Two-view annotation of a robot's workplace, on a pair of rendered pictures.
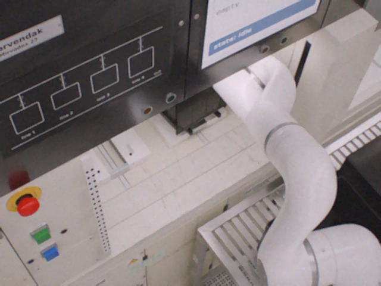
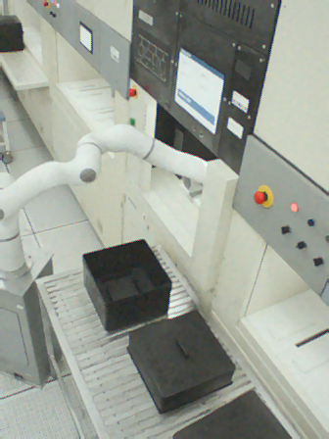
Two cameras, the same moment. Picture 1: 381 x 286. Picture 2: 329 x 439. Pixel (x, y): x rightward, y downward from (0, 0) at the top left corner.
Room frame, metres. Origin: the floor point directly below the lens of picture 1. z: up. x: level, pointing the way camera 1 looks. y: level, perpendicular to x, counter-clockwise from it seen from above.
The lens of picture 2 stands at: (0.83, -1.60, 2.18)
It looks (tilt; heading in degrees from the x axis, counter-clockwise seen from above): 39 degrees down; 98
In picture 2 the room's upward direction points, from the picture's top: 6 degrees clockwise
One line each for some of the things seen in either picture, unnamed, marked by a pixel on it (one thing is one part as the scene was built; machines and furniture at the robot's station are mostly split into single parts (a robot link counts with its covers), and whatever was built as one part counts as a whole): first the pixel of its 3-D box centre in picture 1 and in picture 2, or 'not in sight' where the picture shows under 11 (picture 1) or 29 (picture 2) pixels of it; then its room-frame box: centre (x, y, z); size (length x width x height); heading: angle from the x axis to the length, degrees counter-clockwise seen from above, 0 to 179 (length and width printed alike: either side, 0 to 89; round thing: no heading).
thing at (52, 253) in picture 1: (50, 252); not in sight; (0.38, 0.27, 1.10); 0.03 x 0.02 x 0.03; 129
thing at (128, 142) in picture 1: (102, 145); (208, 193); (0.79, 0.24, 0.89); 0.22 x 0.21 x 0.04; 39
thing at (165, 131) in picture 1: (179, 105); not in sight; (0.96, 0.03, 0.89); 0.22 x 0.21 x 0.04; 39
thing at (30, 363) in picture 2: not in sight; (22, 317); (0.02, -0.37, 0.38); 0.28 x 0.28 x 0.76; 84
